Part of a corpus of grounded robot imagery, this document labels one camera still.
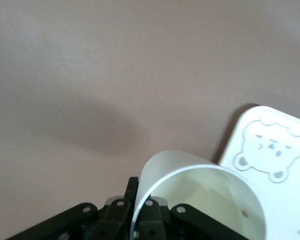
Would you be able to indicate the brown table mat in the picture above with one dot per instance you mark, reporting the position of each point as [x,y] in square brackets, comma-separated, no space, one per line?
[90,75]

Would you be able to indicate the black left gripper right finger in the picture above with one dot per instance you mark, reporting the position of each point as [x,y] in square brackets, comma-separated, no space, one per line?
[152,225]

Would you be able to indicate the white plastic cup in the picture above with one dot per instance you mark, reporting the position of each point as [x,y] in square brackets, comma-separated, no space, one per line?
[202,200]

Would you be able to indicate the cream bear print tray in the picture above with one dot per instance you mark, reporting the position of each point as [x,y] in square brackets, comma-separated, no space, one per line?
[285,200]

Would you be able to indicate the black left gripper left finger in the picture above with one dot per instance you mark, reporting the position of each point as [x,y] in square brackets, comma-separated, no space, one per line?
[115,220]

